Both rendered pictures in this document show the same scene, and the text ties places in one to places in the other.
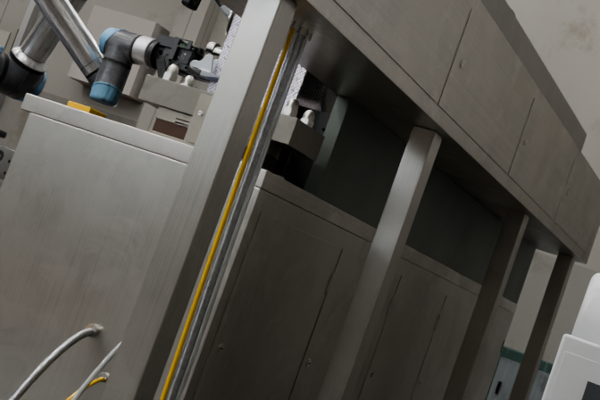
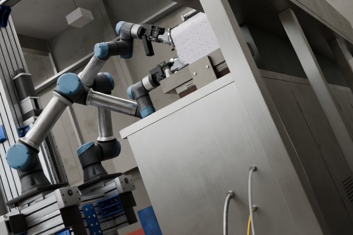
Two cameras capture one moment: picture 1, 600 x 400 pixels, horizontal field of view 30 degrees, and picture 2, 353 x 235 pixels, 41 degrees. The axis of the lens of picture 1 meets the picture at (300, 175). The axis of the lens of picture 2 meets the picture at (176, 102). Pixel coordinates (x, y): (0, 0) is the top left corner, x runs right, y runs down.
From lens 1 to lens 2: 0.67 m
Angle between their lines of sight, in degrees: 8
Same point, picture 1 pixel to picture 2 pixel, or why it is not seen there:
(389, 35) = not seen: outside the picture
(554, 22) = not seen: hidden behind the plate
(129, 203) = (198, 131)
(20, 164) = (141, 159)
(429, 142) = (290, 13)
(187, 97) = (183, 74)
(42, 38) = (105, 125)
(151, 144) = (186, 101)
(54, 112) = (137, 127)
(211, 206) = (250, 61)
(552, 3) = not seen: hidden behind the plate
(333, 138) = (252, 43)
